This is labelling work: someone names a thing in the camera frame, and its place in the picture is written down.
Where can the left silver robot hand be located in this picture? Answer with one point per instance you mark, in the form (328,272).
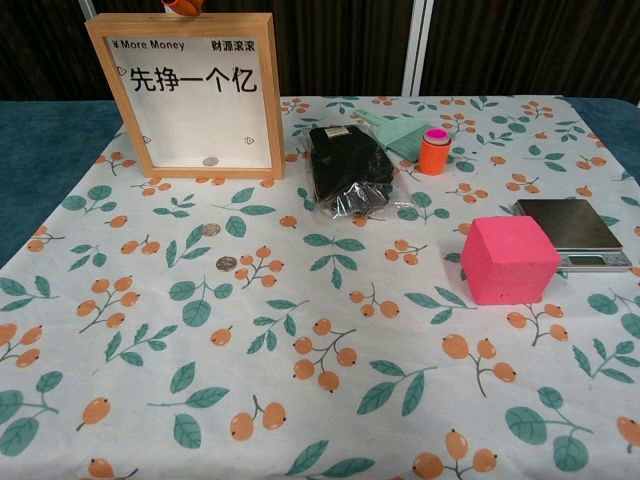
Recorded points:
(184,6)

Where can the small silver coin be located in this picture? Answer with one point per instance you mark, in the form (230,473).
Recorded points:
(226,263)
(210,161)
(211,229)

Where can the floral print tablecloth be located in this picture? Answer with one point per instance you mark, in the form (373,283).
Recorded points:
(320,310)

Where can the teal table cover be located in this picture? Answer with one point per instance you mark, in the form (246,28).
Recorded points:
(40,150)

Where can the black item in plastic bag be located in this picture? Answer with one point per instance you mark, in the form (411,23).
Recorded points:
(345,160)

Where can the mint green scoop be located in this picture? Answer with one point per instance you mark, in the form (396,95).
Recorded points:
(397,137)

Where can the orange cylinder with pink top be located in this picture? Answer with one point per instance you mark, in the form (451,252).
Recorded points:
(432,157)

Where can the pink foam cube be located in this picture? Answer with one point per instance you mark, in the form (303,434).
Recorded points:
(505,265)

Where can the silver digital pocket scale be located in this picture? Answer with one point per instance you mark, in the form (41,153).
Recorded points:
(570,222)

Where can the wooden frame coin bank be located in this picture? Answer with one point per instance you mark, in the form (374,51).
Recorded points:
(200,105)

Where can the white vertical post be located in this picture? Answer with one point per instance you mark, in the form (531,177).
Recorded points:
(417,50)

